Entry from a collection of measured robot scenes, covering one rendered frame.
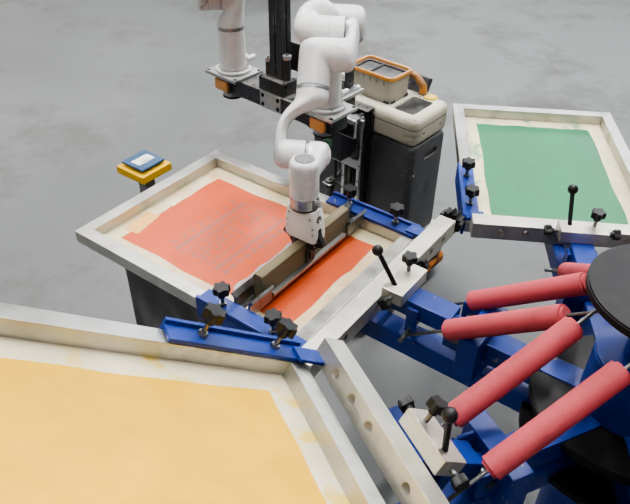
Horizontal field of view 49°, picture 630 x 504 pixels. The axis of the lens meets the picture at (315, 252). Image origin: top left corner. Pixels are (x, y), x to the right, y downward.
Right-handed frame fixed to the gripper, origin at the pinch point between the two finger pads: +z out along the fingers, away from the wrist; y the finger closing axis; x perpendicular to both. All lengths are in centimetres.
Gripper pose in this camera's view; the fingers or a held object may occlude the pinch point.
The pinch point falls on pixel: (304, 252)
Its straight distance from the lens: 184.1
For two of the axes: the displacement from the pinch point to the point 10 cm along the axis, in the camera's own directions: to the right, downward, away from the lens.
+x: -5.9, 4.8, -6.4
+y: -8.1, -3.7, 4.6
